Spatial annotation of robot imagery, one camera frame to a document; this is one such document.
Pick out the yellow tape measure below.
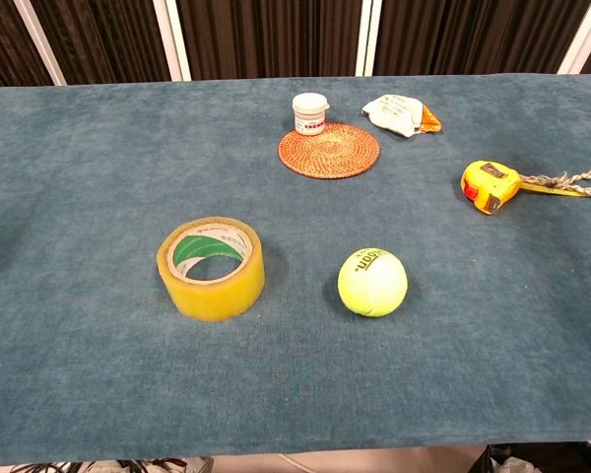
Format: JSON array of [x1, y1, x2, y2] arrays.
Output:
[[460, 159, 591, 216]]

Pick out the braided beige rope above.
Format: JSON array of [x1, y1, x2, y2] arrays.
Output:
[[519, 169, 591, 198]]

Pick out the clear yellowish packing tape roll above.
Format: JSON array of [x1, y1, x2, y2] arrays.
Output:
[[156, 215, 267, 322]]

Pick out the yellow-green tennis ball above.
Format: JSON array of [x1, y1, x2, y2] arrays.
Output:
[[337, 246, 409, 318]]

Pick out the round woven orange coaster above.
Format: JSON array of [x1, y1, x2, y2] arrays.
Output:
[[277, 121, 382, 180]]

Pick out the small white lidded jar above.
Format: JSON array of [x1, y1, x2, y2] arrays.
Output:
[[291, 92, 331, 137]]

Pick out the white and orange snack packet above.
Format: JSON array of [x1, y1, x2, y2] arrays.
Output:
[[361, 93, 443, 139]]

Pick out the teal fabric table mat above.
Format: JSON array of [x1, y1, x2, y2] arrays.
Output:
[[0, 72, 591, 468]]

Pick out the black bin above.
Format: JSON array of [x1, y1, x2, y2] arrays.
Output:
[[466, 441, 591, 473]]

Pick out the white frame post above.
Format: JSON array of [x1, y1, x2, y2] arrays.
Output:
[[12, 0, 69, 87], [557, 0, 591, 76], [151, 0, 193, 83], [354, 0, 386, 78]]

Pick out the black floor cables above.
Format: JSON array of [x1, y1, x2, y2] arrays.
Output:
[[7, 456, 214, 473]]

